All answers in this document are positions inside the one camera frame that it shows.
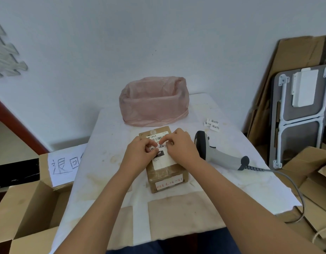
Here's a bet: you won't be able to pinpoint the grey and black barcode scanner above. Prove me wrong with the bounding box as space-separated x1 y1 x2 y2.
194 131 250 171

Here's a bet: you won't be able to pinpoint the red-brown door frame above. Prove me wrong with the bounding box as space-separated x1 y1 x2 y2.
0 95 49 155

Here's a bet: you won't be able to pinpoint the white table cover sheet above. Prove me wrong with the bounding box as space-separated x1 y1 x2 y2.
50 93 302 254

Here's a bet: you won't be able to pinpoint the flat cardboard sheets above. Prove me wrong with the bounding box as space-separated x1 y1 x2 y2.
246 35 326 156

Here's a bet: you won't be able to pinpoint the person's left hand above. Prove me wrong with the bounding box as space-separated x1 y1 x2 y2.
120 136 159 178

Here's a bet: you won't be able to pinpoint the folded grey table white legs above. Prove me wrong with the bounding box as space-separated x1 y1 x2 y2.
269 63 326 170

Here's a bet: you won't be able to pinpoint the person's right forearm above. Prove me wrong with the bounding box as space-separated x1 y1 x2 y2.
188 158 326 254

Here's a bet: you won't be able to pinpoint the person's right hand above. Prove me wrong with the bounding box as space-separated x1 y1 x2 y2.
159 128 202 167

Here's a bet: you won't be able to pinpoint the white cable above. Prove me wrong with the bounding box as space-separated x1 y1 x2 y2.
312 226 326 244

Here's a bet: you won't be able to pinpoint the grey scanner cable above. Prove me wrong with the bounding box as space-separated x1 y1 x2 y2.
245 165 307 224

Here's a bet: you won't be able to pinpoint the open cardboard boxes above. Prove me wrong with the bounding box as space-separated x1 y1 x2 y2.
273 146 326 242

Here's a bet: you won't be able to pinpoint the bin with pink plastic bag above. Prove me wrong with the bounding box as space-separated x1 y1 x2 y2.
119 76 190 127

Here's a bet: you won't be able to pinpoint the person's blue trouser legs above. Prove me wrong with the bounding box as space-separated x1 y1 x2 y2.
107 227 242 254

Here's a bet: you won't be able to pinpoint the cardboard box with paper sign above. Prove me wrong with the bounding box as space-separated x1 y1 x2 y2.
38 143 87 193

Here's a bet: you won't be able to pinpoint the grey foam puzzle mats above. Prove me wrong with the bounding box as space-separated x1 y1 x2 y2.
0 21 29 79

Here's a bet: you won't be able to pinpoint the white handwritten paper sign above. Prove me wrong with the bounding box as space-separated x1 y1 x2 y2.
48 144 87 188

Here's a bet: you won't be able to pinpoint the large open cardboard box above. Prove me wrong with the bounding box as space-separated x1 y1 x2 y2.
0 180 73 254

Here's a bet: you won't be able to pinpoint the small brown cardboard parcel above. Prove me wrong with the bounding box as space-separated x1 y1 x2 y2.
139 126 189 193

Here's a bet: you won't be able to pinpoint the black board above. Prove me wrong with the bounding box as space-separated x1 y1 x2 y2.
0 158 40 190

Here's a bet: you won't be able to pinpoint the person's left forearm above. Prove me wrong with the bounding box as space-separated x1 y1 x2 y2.
54 167 142 254

